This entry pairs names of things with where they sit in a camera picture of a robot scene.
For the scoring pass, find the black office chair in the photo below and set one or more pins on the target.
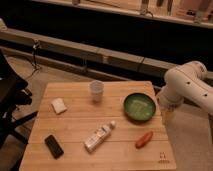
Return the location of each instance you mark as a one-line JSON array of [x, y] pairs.
[[12, 94]]

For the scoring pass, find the red orange carrot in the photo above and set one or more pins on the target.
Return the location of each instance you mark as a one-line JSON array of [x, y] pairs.
[[144, 140]]

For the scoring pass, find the white sponge block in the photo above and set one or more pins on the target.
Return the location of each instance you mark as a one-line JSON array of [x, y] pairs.
[[58, 105]]

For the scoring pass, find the clear plastic cup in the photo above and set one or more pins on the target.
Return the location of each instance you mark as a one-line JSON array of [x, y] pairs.
[[96, 89]]

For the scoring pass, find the white plastic bottle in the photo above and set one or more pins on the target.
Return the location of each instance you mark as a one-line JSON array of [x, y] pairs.
[[99, 136]]

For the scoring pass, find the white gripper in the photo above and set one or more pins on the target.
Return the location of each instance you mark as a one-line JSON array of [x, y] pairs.
[[167, 114]]

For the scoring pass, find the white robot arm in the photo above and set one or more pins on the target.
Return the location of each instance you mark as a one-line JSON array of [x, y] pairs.
[[185, 82]]

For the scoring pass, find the green ceramic bowl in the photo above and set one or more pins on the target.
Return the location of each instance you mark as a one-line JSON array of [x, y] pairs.
[[139, 107]]

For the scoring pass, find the black smartphone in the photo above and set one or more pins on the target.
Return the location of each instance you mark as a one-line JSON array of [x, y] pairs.
[[53, 146]]

